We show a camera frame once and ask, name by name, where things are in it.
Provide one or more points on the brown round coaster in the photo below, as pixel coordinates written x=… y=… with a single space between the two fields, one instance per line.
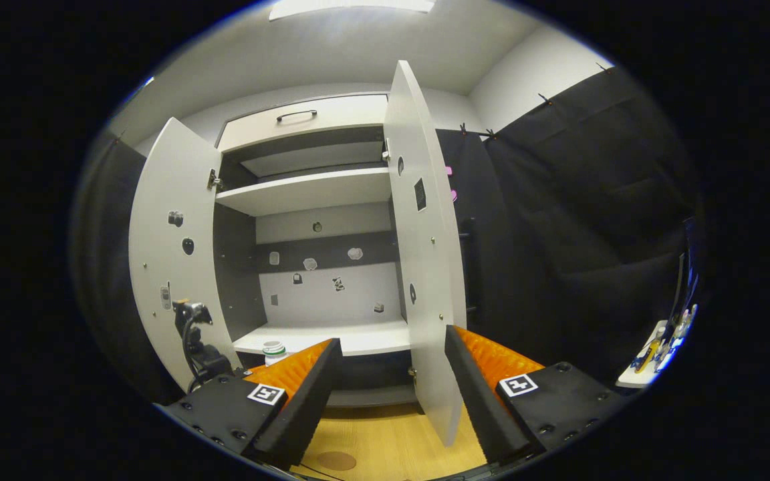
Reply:
x=336 y=461

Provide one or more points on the white door with headphones sticker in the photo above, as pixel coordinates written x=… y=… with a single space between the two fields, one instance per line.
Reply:
x=425 y=267

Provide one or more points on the long ceiling light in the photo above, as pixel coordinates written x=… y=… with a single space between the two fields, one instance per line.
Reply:
x=351 y=7

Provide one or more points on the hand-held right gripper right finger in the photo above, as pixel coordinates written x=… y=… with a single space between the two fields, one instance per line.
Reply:
x=478 y=401

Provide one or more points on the white cabinet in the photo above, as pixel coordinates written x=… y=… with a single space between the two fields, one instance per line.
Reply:
x=305 y=190

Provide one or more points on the white green label bottle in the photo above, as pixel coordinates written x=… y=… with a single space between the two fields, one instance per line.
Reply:
x=275 y=349

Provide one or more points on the small white blue bottle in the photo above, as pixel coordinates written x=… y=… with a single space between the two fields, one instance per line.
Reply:
x=679 y=331

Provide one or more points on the small yellow bottle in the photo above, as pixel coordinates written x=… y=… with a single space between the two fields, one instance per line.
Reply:
x=646 y=355

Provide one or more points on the white door with camera sticker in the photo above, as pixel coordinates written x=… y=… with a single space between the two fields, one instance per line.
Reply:
x=158 y=260

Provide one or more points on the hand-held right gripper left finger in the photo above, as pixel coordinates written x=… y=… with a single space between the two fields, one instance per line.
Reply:
x=305 y=407

